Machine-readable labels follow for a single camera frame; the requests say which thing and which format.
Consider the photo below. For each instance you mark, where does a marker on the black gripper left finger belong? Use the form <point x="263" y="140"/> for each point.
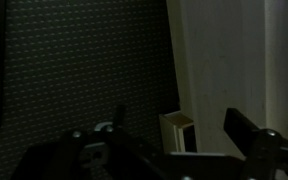
<point x="67" y="156"/>

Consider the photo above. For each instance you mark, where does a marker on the large wooden drawer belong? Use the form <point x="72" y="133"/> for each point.
<point x="224" y="73"/>

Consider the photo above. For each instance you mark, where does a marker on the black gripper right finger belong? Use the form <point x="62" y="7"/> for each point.
<point x="267" y="146"/>

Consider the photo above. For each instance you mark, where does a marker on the small white floor item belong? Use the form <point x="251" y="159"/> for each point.
<point x="175" y="131"/>

